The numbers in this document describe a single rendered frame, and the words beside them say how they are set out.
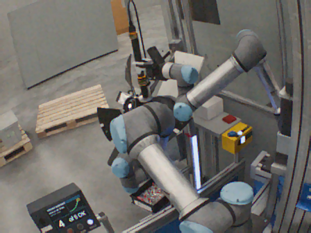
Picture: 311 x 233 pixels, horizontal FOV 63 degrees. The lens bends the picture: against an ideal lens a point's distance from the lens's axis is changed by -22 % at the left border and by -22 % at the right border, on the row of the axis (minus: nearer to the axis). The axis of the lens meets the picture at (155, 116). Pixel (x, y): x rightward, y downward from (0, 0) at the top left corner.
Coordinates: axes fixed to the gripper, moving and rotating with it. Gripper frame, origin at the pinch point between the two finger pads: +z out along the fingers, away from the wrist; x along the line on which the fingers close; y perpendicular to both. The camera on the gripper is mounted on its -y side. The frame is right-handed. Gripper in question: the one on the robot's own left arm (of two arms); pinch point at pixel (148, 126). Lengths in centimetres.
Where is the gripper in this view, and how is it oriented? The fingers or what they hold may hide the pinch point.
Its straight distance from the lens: 155.1
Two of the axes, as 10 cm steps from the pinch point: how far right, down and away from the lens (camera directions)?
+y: -9.2, 0.9, 3.9
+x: 2.7, 8.6, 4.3
